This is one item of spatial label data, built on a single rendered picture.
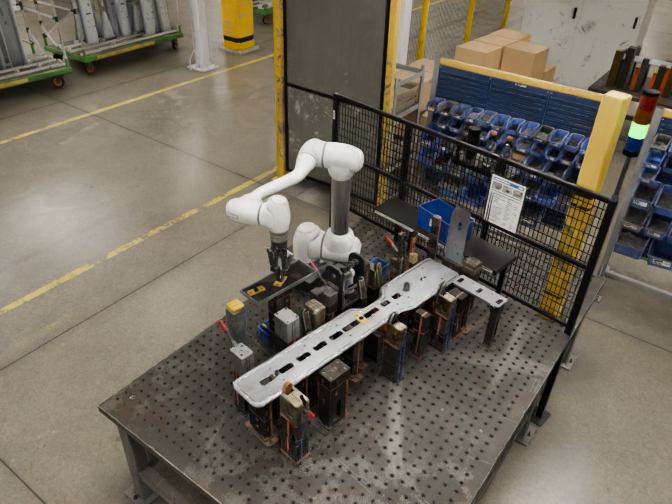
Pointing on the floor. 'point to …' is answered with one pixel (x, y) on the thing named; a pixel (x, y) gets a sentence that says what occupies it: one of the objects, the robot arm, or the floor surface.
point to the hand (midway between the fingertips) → (280, 274)
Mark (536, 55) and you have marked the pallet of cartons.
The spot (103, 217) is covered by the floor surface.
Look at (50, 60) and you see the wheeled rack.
